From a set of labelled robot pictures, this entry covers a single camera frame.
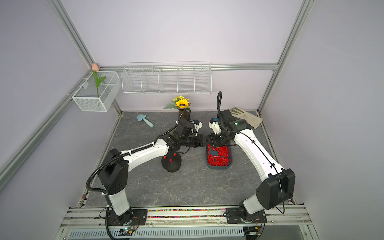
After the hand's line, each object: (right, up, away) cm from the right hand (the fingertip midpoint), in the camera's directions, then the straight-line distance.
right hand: (211, 142), depth 79 cm
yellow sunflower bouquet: (-19, +24, +12) cm, 32 cm away
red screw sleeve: (-22, -10, +1) cm, 24 cm away
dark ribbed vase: (-17, +16, +21) cm, 31 cm away
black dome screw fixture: (-21, -15, +8) cm, 27 cm away
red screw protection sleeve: (-21, -4, -17) cm, 28 cm away
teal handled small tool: (-51, +16, +36) cm, 64 cm away
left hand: (-1, 0, +1) cm, 1 cm away
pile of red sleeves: (+8, -12, +14) cm, 20 cm away
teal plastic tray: (+4, -9, +17) cm, 20 cm away
